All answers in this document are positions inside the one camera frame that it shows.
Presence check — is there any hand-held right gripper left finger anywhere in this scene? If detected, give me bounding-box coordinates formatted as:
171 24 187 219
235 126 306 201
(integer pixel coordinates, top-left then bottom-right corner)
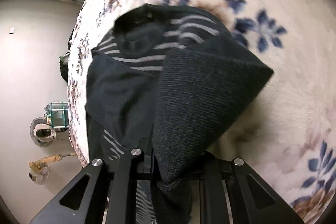
30 149 156 224

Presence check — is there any round grey appliance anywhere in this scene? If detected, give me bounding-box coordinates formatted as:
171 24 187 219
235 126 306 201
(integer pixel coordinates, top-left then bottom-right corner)
29 116 57 147

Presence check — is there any floral bedspread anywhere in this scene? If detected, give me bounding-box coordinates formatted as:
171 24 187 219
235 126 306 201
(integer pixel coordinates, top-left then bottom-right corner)
67 0 336 224

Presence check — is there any white plastic item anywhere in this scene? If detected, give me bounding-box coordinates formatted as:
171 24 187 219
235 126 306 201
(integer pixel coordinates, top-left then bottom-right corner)
29 169 50 186

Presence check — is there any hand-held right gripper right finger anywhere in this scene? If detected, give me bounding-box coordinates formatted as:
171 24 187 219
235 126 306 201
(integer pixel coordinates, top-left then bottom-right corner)
194 153 306 224

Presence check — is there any dark striped sweater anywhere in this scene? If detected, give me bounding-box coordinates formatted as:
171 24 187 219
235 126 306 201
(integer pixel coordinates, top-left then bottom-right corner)
85 3 275 224

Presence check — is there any teal storage rack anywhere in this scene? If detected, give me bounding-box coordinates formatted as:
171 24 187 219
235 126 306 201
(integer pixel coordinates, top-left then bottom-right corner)
43 101 70 132

